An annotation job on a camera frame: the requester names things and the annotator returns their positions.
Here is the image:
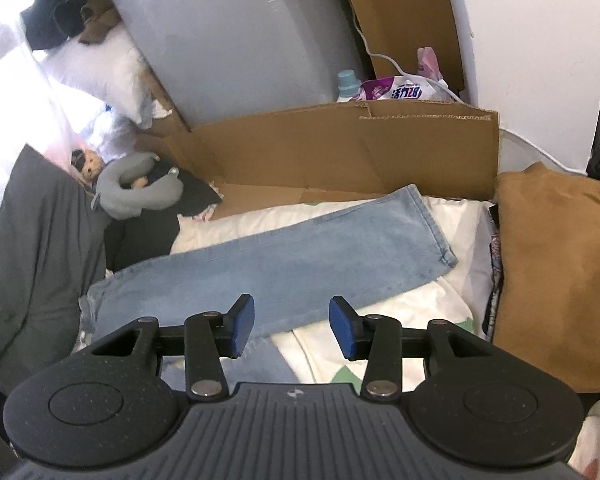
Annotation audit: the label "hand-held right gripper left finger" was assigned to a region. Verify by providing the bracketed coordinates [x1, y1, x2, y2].
[92, 294, 257, 402]

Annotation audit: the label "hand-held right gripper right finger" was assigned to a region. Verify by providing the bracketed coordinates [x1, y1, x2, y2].
[328, 296, 491, 401]

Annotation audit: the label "blue jeans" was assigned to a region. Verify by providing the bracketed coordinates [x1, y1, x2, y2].
[77, 185, 459, 391]

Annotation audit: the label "black clothes heap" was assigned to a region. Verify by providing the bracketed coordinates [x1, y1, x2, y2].
[21, 0, 106, 51]

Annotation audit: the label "white printed bed sheet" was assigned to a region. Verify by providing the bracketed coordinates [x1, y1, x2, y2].
[170, 195, 501, 386]

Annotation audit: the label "black clothing pile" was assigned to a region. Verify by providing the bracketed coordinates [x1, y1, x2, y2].
[105, 167, 223, 271]

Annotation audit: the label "grey neck pillow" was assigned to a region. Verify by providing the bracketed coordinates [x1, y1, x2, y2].
[91, 152, 183, 221]

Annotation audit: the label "brown cardboard sheet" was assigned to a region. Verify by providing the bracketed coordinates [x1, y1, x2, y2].
[135, 100, 501, 221]

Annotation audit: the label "grey quilt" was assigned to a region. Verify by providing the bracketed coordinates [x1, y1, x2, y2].
[0, 144, 108, 376]

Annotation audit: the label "teddy bear toy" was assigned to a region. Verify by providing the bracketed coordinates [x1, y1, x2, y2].
[71, 150, 106, 186]

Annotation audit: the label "brown folded garment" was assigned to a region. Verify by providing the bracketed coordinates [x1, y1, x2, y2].
[492, 162, 600, 393]

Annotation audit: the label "clear plastic bags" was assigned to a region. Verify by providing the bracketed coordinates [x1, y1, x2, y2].
[77, 105, 143, 161]

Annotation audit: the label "light blue detergent bottle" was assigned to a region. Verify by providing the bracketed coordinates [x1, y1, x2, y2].
[336, 70, 363, 102]

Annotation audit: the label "purple white packet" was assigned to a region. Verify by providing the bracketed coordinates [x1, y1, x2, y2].
[357, 75, 456, 102]

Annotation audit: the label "pink packet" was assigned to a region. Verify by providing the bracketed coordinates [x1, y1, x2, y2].
[417, 47, 441, 78]

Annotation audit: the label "white pillow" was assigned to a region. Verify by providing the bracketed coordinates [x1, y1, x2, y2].
[35, 35, 153, 128]

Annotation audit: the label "upright cardboard sheet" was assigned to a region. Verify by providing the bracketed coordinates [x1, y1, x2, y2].
[337, 0, 466, 96]

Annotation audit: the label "brown plush cloth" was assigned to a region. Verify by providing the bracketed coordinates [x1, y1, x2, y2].
[77, 2, 121, 43]

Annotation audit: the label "white cable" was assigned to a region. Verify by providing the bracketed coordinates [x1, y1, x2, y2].
[352, 15, 461, 101]

